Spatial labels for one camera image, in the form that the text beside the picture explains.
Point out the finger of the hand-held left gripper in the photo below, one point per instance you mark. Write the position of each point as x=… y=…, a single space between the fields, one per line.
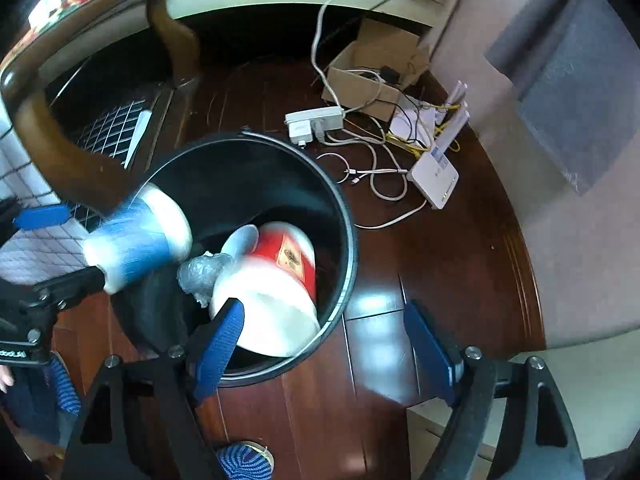
x=70 y=280
x=40 y=217

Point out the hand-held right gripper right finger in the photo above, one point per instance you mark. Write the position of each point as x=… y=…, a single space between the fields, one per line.
x=430 y=355

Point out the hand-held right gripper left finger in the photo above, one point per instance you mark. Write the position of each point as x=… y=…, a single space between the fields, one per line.
x=220 y=355

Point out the blue and white paper cup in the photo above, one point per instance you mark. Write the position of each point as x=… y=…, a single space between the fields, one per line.
x=135 y=245

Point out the clear plastic bag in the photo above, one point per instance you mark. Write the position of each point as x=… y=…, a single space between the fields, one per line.
x=200 y=275

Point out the white round lid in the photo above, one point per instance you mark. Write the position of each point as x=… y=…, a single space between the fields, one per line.
x=240 y=245

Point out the red and white paper cup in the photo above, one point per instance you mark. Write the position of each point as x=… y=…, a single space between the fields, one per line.
x=285 y=260

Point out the black trash bin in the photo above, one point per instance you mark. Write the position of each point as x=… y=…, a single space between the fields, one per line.
x=300 y=185

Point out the person's left hand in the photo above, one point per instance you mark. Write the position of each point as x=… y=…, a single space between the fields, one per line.
x=4 y=379

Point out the blue knitted slipper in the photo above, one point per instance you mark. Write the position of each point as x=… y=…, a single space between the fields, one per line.
x=62 y=390
x=245 y=460

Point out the person's dark trouser leg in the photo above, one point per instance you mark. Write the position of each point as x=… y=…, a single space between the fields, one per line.
x=30 y=410

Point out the dark checked cloth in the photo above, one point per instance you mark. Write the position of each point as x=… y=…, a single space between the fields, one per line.
x=110 y=125

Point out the white router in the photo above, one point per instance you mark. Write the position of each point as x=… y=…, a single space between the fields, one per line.
x=435 y=175

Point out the white power strip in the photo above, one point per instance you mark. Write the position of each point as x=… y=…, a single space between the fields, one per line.
x=305 y=122

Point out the cardboard box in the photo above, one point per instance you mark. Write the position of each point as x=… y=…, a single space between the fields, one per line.
x=360 y=90

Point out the black power adapter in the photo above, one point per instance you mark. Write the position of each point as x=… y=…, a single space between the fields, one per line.
x=388 y=75

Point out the brown wooden furniture frame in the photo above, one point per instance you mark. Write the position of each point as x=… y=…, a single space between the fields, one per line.
x=50 y=150

